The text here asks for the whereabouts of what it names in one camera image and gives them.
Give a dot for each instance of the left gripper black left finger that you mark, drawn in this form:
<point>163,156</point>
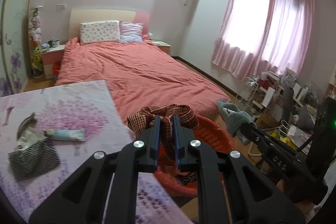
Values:
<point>148,161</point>

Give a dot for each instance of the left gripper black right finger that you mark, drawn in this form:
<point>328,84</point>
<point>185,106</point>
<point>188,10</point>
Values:
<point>182,137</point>

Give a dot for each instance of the red checkered cloth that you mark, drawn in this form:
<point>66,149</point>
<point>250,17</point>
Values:
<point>145,119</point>

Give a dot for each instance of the green grey sock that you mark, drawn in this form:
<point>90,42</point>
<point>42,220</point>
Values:
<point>234,118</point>

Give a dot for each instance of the light blue tube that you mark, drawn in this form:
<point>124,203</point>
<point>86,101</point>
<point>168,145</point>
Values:
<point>66,135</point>

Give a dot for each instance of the black mesh pouch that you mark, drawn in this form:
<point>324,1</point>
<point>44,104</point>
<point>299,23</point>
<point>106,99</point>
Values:
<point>35,160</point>

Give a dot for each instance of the brown hair clip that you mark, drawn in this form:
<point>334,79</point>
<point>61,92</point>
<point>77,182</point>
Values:
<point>29,121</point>

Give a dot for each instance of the coral bed duvet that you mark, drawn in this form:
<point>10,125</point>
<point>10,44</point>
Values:
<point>139,75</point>

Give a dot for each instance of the right nightstand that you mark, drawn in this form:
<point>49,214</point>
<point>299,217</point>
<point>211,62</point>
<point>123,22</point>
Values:
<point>162,46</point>

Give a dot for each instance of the pink striped pillow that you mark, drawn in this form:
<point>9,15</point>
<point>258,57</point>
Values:
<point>131,32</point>

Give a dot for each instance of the small orange floor bin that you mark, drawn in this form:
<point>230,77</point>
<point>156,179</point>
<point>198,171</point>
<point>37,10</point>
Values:
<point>56,68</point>

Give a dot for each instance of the white floral pillow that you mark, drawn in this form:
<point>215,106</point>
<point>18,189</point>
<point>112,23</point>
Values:
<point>102,31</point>

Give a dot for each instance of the pink left nightstand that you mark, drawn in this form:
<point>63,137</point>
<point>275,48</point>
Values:
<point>50,57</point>

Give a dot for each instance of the pink window curtain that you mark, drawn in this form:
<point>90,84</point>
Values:
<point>264,35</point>

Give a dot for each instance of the beige pink headboard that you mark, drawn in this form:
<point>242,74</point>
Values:
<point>79,16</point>

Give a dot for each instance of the hanging plush toys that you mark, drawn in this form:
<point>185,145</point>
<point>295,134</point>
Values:
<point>35,41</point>

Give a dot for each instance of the floral sliding wardrobe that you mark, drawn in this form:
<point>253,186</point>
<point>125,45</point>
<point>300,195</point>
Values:
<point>15,68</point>

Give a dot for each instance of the white wire rack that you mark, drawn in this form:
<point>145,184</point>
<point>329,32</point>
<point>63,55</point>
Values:
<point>245,99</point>

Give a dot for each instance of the wall power socket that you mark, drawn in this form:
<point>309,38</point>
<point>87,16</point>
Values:
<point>62,6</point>

